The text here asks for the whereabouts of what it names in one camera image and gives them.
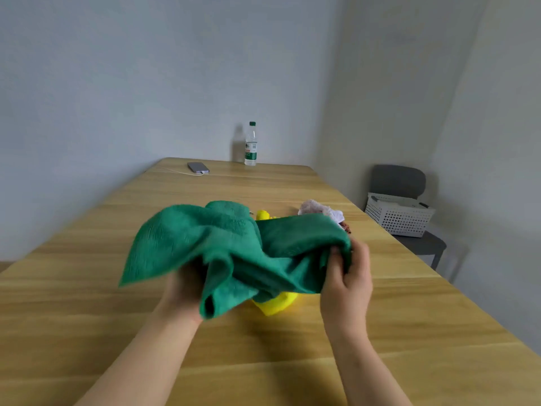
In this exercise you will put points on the green cloth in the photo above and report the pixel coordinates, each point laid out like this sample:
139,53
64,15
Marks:
262,249

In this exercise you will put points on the person's left hand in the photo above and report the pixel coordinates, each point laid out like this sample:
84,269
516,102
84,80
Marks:
181,295

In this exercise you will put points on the clear green-label water bottle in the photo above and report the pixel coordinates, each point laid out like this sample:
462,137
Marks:
250,145

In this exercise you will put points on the grey chair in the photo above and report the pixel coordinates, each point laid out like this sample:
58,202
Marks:
397,179

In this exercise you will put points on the white plastic basket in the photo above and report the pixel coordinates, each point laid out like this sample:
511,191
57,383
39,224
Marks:
399,217

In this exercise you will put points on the lilac dotted white cloth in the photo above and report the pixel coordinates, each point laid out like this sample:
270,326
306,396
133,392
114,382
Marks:
323,210

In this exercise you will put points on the person's left forearm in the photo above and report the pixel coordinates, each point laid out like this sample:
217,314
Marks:
139,367

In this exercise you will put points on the person's right forearm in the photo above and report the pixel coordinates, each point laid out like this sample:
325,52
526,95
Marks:
367,372

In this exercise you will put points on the wooden table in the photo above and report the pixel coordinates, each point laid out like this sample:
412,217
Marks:
84,312

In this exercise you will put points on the person's right hand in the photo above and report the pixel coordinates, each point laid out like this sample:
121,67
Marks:
346,291

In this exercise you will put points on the yellow cloth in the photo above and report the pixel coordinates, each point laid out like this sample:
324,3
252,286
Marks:
277,304

